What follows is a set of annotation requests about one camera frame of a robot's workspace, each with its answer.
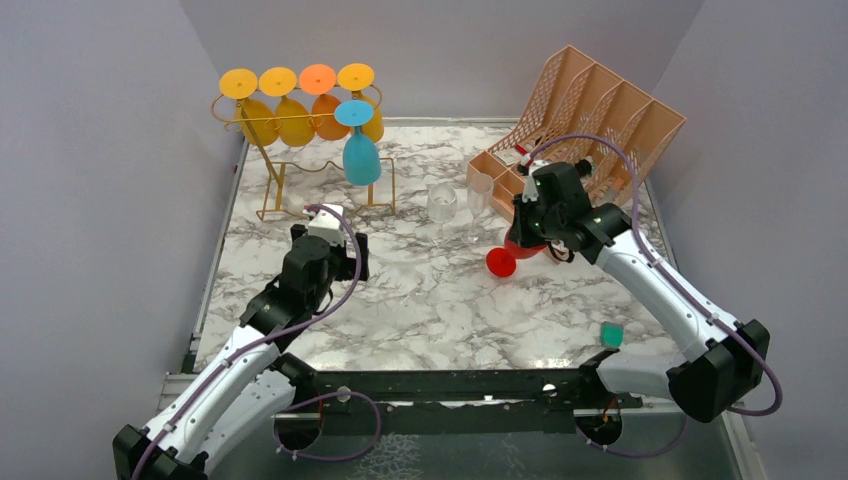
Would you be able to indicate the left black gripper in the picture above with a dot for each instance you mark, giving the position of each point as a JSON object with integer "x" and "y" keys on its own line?
{"x": 348, "y": 264}

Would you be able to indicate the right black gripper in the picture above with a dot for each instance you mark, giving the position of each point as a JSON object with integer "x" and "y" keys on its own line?
{"x": 520, "y": 231}

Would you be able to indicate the red wine glass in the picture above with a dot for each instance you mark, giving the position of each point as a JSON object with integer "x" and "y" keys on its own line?
{"x": 502, "y": 261}

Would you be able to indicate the clear wine glass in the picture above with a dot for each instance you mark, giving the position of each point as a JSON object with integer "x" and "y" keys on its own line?
{"x": 442, "y": 205}
{"x": 479, "y": 191}

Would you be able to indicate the blue wine glass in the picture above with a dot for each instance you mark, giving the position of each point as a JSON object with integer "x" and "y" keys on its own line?
{"x": 361, "y": 160}

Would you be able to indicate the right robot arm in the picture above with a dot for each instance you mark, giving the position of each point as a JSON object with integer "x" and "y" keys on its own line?
{"x": 719, "y": 358}

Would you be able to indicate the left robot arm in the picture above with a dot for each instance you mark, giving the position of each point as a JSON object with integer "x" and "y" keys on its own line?
{"x": 252, "y": 376}

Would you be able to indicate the yellow wine glass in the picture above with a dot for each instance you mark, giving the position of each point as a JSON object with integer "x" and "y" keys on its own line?
{"x": 357, "y": 78}
{"x": 253, "y": 116}
{"x": 292, "y": 122}

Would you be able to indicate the yellow wine glass far left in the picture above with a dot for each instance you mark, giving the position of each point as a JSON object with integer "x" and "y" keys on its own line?
{"x": 253, "y": 116}

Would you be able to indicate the orange wine glass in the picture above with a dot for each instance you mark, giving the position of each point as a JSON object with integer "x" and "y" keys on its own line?
{"x": 319, "y": 80}

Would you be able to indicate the yellow wine glass right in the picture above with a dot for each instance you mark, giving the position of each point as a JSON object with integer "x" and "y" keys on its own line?
{"x": 357, "y": 78}

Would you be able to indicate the peach plastic file organizer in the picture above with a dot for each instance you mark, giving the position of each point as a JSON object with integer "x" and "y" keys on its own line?
{"x": 601, "y": 111}

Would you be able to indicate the green small block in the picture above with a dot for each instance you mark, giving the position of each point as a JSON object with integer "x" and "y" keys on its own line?
{"x": 611, "y": 335}

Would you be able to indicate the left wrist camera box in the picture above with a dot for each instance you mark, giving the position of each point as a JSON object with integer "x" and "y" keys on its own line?
{"x": 326, "y": 226}

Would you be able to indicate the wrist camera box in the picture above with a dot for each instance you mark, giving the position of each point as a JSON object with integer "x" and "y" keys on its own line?
{"x": 326, "y": 226}
{"x": 527, "y": 167}

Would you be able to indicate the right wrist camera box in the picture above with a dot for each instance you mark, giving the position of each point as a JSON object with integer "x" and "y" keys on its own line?
{"x": 527, "y": 167}

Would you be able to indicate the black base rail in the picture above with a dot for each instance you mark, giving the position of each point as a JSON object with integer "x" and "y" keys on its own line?
{"x": 441, "y": 402}

